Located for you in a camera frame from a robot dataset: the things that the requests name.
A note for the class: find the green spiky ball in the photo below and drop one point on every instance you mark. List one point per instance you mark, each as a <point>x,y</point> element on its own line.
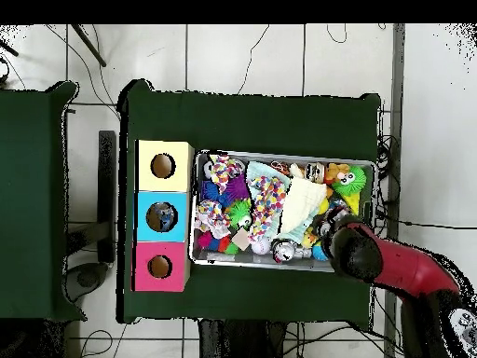
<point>240,213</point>

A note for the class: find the colourful patterned cloth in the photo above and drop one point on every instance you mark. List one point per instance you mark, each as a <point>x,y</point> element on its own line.
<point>267,203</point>
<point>211,218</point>
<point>223,171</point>

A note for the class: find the cream yellow cloth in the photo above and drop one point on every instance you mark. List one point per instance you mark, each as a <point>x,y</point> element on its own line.
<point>302,205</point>

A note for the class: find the red black drink can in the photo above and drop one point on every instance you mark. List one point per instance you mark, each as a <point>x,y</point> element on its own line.
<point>282,251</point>
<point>322,224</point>

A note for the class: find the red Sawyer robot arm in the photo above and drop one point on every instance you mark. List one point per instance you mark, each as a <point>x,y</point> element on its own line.
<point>402,261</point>

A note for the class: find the shallow clear mesh bin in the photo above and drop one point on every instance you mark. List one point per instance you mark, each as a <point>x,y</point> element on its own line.
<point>223,257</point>

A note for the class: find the wooden three-hole box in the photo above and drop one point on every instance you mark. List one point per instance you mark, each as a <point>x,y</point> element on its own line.
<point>162,192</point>

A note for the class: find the purple spiky ball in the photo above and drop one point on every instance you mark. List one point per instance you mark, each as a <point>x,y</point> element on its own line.
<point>238,188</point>

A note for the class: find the blue spiky ball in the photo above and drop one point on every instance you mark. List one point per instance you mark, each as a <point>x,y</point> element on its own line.
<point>211,192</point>

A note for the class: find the mint green cloth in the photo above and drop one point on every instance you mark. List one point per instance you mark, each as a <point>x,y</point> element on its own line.
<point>261,171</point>

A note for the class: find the white baseball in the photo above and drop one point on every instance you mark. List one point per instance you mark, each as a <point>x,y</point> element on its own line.
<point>260,245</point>

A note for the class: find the dark green table cloth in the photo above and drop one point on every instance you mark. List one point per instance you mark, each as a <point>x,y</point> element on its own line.
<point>246,119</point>
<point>45,224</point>

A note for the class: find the crushed silver drink can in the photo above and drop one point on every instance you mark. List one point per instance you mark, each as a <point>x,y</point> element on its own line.
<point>314,173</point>

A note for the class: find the yellow rubber duck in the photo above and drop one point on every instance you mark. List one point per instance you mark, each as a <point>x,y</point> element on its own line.
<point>308,239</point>

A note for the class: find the blue globe ball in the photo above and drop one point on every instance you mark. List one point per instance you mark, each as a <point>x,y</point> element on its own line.
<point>318,252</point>

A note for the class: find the brown plush bear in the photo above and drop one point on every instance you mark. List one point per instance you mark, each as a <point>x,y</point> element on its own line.
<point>335,171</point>

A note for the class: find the green fluffy toy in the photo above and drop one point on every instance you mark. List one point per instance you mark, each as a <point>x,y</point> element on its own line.
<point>350,183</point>

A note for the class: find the black flat bar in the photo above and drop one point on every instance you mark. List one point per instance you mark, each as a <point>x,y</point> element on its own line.
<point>107,194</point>

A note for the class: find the grey round base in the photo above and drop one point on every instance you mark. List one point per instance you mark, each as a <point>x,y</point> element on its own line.
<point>88,280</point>

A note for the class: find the black rod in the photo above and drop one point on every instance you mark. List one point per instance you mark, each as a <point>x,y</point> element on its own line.
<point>88,45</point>

